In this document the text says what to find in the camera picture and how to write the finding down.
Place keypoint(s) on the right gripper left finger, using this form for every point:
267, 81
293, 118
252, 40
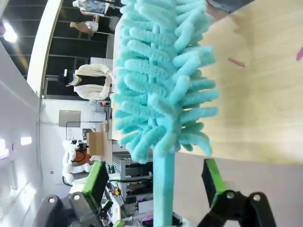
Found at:
94, 182

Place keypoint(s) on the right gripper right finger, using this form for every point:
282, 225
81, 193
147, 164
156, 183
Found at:
214, 179

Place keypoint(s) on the teal chenille duster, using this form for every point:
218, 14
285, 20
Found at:
163, 78

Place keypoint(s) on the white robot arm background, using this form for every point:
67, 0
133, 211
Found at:
69, 163

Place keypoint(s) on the brown cardboard box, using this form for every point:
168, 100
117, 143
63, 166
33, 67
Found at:
98, 146

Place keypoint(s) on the person in white cardigan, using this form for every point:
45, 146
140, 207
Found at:
91, 81

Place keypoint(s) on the person in beige top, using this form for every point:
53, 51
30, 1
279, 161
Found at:
82, 26

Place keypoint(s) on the person in patterned top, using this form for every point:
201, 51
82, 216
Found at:
91, 6

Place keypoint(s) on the aluminium frame equipment rack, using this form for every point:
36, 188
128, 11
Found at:
135, 175

